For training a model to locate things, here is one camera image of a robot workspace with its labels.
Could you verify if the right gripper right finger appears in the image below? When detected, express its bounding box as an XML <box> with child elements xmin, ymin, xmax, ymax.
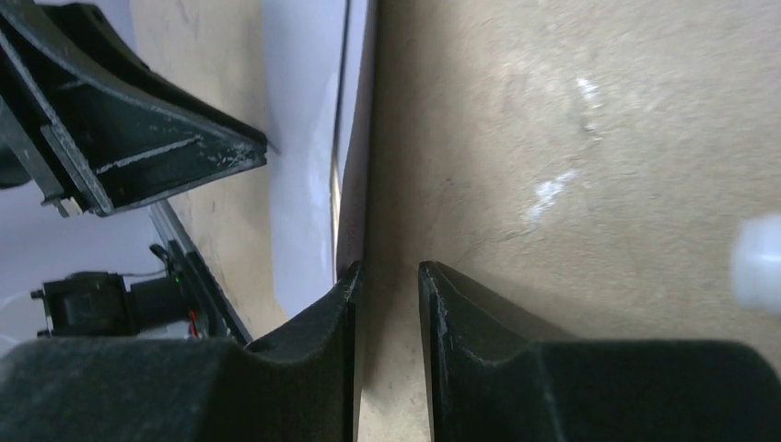
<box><xmin>418</xmin><ymin>261</ymin><xmax>780</xmax><ymax>441</ymax></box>

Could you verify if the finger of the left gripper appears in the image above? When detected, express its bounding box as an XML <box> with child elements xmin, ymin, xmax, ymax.
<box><xmin>1</xmin><ymin>1</ymin><xmax>268</xmax><ymax>216</ymax></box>

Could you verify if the white glue stick cap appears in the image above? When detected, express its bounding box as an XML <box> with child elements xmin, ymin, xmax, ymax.
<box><xmin>730</xmin><ymin>213</ymin><xmax>780</xmax><ymax>316</ymax></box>

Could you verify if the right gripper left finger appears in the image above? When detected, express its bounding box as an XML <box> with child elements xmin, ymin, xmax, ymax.
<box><xmin>1</xmin><ymin>262</ymin><xmax>365</xmax><ymax>441</ymax></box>

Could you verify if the grey envelope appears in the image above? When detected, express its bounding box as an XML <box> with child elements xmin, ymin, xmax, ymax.
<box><xmin>262</xmin><ymin>1</ymin><xmax>378</xmax><ymax>317</ymax></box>

